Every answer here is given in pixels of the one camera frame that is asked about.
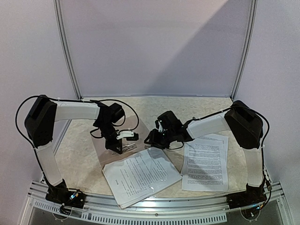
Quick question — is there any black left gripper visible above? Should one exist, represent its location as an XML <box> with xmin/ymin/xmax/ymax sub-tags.
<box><xmin>96</xmin><ymin>121</ymin><xmax>123</xmax><ymax>154</ymax></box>

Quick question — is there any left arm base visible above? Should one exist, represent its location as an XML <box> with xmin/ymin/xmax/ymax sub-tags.
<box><xmin>45</xmin><ymin>179</ymin><xmax>86</xmax><ymax>209</ymax></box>

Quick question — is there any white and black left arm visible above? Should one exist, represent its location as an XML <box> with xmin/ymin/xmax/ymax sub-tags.
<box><xmin>24</xmin><ymin>95</ymin><xmax>125</xmax><ymax>203</ymax></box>

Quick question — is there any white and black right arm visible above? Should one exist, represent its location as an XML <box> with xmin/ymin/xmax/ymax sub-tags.
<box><xmin>144</xmin><ymin>101</ymin><xmax>264</xmax><ymax>204</ymax></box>

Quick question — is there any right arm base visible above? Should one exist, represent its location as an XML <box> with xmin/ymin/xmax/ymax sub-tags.
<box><xmin>226</xmin><ymin>183</ymin><xmax>267</xmax><ymax>209</ymax></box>

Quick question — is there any metal folder clip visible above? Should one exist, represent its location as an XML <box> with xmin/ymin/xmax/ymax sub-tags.
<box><xmin>122</xmin><ymin>143</ymin><xmax>137</xmax><ymax>152</ymax></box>

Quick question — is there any white paper stack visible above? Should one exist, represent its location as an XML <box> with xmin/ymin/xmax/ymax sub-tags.
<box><xmin>181</xmin><ymin>134</ymin><xmax>229</xmax><ymax>192</ymax></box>

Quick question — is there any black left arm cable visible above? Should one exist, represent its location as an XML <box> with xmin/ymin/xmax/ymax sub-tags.
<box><xmin>15</xmin><ymin>95</ymin><xmax>141</xmax><ymax>146</ymax></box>

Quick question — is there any aluminium front rail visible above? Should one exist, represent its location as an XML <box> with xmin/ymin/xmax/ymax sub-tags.
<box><xmin>19</xmin><ymin>181</ymin><xmax>293</xmax><ymax>225</ymax></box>

